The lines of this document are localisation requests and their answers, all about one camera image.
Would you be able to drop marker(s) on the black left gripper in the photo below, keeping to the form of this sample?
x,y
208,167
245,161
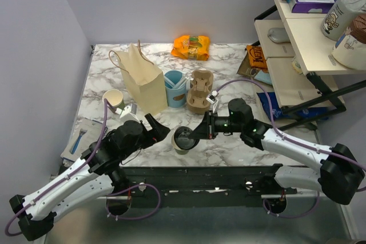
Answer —
x,y
158,133

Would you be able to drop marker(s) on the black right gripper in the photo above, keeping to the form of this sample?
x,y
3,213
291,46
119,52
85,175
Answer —
x,y
206,128

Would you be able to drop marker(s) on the black plastic cup lid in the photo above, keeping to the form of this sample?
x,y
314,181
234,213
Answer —
x,y
184,130

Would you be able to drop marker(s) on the green paper cup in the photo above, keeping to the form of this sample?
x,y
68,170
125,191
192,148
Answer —
x,y
115,99
182,144

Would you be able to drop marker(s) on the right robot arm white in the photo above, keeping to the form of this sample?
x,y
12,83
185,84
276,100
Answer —
x,y
333,171

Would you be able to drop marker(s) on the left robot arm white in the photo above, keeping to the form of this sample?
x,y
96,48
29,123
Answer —
x,y
95,174

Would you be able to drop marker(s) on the razor blister pack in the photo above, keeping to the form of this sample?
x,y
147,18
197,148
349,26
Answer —
x,y
87,132

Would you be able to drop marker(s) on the brown pulp cup carrier stack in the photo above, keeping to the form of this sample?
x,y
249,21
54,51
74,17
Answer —
x,y
200,86

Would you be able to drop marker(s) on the blue straw holder cup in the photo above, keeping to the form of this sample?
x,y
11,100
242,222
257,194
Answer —
x,y
176,88

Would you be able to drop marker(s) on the beige paper bag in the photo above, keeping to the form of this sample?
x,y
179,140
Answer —
x,y
143,79

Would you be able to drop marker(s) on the orange snack bag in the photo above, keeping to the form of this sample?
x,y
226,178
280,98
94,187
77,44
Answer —
x,y
191,47

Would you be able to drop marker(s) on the orange brown snack packet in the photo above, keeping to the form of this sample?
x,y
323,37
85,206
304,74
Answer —
x,y
253,63

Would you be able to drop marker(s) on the grey computer mouse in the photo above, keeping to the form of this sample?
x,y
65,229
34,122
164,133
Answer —
x,y
278,35

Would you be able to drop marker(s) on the purple tissue box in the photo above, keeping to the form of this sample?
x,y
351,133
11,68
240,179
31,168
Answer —
x,y
311,6

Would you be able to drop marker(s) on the cartoon paper roll brown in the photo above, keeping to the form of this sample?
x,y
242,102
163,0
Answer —
x,y
349,50

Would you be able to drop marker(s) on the cartoon paper roll grey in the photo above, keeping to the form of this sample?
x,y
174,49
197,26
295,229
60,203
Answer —
x,y
341,14

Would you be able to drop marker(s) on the beige shelf rack black frame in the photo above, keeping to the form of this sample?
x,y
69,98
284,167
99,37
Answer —
x,y
302,70

